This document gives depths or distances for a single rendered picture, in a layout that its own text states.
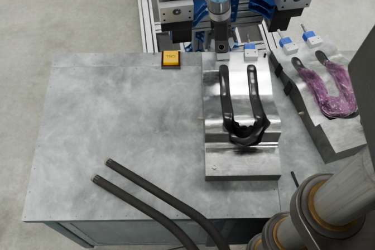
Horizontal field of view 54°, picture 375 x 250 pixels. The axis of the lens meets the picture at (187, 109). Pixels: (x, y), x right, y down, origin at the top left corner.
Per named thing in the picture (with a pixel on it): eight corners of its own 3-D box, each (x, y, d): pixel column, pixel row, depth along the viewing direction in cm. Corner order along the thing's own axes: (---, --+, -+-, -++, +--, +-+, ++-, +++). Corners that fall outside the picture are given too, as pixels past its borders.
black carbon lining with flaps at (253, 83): (217, 67, 146) (219, 53, 138) (258, 67, 146) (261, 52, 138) (222, 149, 130) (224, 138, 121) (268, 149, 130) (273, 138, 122)
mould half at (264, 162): (201, 65, 155) (202, 44, 143) (263, 64, 155) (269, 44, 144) (205, 181, 131) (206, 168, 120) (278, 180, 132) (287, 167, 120)
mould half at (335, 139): (269, 57, 157) (274, 41, 147) (323, 42, 161) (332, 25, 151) (325, 164, 134) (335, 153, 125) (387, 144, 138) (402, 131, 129)
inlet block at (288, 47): (271, 35, 159) (274, 27, 154) (282, 32, 160) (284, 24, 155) (284, 59, 153) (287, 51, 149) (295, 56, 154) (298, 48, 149)
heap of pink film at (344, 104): (291, 69, 147) (297, 57, 140) (331, 58, 150) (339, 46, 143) (322, 125, 135) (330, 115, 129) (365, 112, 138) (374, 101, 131)
